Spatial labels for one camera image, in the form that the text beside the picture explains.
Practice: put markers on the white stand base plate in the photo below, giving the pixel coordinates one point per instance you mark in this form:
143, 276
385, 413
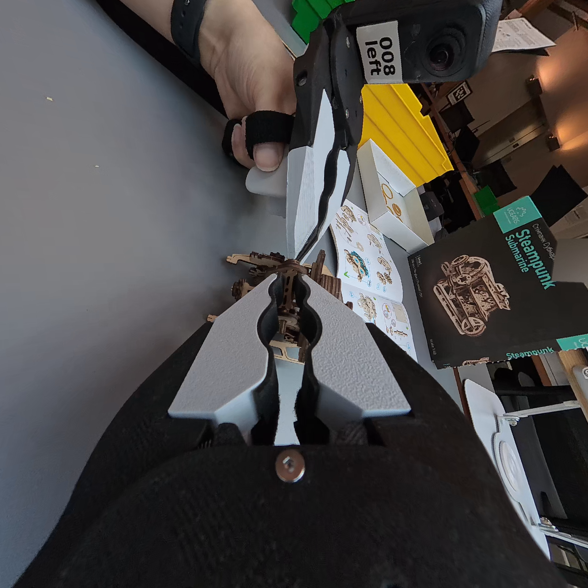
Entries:
487, 436

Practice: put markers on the person's left forearm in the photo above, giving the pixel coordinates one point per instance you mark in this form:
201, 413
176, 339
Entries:
147, 13

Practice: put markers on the black model kit box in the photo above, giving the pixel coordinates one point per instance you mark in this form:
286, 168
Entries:
505, 275

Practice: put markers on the pile of wooden rings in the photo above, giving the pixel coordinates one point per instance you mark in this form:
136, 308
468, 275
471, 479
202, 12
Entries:
390, 204

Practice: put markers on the white cardboard box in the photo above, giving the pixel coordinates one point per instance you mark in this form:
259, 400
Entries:
413, 229

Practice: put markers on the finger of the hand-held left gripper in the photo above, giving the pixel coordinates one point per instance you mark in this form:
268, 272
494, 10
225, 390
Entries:
305, 193
341, 183

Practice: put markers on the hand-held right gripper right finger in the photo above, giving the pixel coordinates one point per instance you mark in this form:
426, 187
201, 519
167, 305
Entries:
358, 367

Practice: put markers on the green plastic bin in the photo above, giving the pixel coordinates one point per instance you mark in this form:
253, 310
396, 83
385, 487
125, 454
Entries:
307, 18

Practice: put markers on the black wrist watch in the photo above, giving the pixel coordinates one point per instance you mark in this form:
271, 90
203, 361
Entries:
186, 27

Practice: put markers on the wooden submarine model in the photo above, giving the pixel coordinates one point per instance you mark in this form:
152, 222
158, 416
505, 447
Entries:
257, 271

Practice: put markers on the person's left hand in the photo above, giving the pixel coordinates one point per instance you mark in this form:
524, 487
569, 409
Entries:
248, 69

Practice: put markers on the yellow plastic bin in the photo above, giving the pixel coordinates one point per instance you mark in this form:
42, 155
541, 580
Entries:
404, 133

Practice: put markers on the illustrated instruction booklet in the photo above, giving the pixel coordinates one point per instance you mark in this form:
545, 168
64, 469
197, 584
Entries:
367, 257

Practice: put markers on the printed marker tag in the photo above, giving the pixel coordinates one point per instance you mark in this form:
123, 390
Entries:
460, 94

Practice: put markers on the white paper sheet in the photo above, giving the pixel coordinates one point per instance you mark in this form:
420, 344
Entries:
523, 34

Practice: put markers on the grey desk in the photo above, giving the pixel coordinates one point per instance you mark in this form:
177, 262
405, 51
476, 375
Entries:
115, 275

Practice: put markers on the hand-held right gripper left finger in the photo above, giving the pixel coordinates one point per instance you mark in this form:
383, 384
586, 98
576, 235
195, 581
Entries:
220, 367

